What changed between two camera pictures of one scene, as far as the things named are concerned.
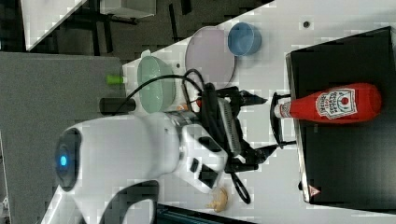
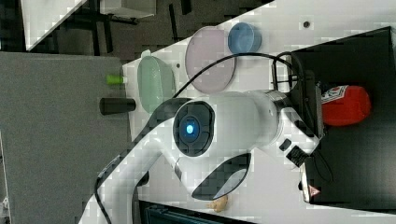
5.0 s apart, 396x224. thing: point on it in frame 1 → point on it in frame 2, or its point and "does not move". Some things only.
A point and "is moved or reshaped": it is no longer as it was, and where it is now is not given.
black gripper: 219,115 → 305,98
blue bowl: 244,38 does not move
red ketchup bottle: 356,104 is moved or reshaped
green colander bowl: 159,95 does not move
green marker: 115,79 does not move
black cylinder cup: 109,105 does not move
